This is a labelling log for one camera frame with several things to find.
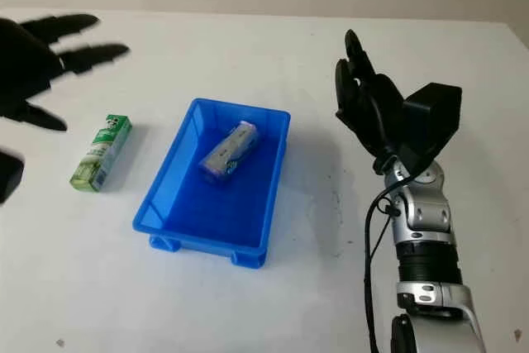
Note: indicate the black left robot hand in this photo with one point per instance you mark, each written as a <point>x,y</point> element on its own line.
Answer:
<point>20,68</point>

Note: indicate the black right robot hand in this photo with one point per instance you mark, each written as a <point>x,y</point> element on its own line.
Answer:
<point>380,113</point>

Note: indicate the green carton box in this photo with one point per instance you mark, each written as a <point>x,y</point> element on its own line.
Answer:
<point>101,154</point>

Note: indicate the silver purple packet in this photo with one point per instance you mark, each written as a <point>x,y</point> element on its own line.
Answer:
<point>229,150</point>

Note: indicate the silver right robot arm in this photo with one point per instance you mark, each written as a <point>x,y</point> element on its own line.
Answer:
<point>425,225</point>

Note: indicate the blue plastic tray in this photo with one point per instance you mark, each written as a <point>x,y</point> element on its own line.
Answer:
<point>215,216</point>

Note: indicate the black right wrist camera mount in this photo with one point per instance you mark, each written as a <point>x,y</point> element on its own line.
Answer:
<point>434,117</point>

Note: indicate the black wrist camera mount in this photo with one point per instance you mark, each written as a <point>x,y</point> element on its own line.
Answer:
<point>10,175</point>
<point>434,117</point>

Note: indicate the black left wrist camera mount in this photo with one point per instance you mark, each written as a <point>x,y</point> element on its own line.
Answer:
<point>10,175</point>

